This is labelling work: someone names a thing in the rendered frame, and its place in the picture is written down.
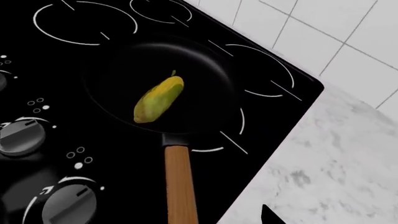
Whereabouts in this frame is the grey stove knob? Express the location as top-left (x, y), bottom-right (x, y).
top-left (0, 119), bottom-right (47, 157)
top-left (41, 183), bottom-right (98, 224)

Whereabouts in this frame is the black glass stove top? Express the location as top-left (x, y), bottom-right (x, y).
top-left (0, 0), bottom-right (325, 224)

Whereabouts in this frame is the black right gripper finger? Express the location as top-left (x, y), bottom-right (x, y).
top-left (261, 203), bottom-right (287, 224)

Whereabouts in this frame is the yellow green vegetable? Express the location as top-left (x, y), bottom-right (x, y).
top-left (133, 69), bottom-right (185, 124)

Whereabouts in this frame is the black pan with wooden handle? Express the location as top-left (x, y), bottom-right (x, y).
top-left (81, 37), bottom-right (239, 224)

